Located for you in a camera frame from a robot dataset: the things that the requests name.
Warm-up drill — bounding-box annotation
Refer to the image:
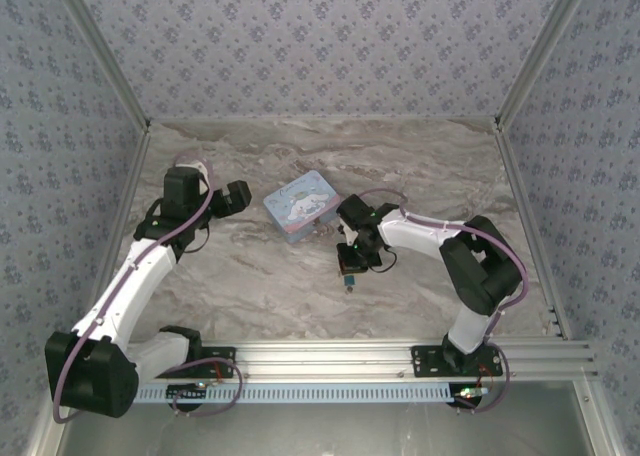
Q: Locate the wide aluminium base rail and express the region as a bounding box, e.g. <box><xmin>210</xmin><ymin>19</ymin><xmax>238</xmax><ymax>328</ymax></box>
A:
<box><xmin>52</xmin><ymin>339</ymin><xmax>600</xmax><ymax>381</ymax></box>

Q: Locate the black adapter board with LED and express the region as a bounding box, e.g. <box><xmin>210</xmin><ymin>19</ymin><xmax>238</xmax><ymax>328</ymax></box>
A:
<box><xmin>449</xmin><ymin>383</ymin><xmax>490</xmax><ymax>410</ymax></box>
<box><xmin>166</xmin><ymin>382</ymin><xmax>210</xmax><ymax>406</ymax></box>

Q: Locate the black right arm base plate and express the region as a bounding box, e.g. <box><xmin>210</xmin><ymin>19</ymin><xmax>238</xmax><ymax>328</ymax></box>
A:
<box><xmin>409</xmin><ymin>344</ymin><xmax>504</xmax><ymax>380</ymax></box>

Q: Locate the aluminium side rail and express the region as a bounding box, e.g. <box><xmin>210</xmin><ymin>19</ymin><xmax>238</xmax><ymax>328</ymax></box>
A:
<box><xmin>74</xmin><ymin>128</ymin><xmax>154</xmax><ymax>345</ymax></box>
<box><xmin>492</xmin><ymin>125</ymin><xmax>574</xmax><ymax>341</ymax></box>

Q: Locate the aluminium corner post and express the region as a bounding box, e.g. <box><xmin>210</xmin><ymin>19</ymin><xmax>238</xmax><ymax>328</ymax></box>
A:
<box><xmin>492</xmin><ymin>0</ymin><xmax>599</xmax><ymax>133</ymax></box>
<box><xmin>49</xmin><ymin>0</ymin><xmax>152</xmax><ymax>133</ymax></box>

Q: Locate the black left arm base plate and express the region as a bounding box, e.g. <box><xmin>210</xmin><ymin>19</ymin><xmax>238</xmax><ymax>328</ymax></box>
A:
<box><xmin>197</xmin><ymin>345</ymin><xmax>238</xmax><ymax>380</ymax></box>

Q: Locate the aluminium lower frame post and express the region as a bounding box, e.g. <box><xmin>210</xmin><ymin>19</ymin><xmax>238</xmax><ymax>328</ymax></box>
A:
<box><xmin>572</xmin><ymin>379</ymin><xmax>619</xmax><ymax>456</ymax></box>
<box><xmin>27</xmin><ymin>380</ymin><xmax>79</xmax><ymax>456</ymax></box>

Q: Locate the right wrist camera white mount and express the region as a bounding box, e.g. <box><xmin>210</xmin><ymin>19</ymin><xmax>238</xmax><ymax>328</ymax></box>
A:
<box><xmin>339</xmin><ymin>220</ymin><xmax>361</xmax><ymax>250</ymax></box>

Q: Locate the light blue cartoon tin box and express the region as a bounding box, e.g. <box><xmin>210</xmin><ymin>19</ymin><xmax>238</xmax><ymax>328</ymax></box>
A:
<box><xmin>263</xmin><ymin>169</ymin><xmax>344</xmax><ymax>246</ymax></box>

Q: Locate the grey metal panel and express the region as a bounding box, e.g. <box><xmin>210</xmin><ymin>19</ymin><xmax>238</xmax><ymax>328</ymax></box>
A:
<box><xmin>54</xmin><ymin>400</ymin><xmax>599</xmax><ymax>456</ymax></box>

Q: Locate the slotted pale blue cable duct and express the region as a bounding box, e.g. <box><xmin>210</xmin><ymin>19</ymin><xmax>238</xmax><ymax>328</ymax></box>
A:
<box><xmin>134</xmin><ymin>381</ymin><xmax>479</xmax><ymax>406</ymax></box>

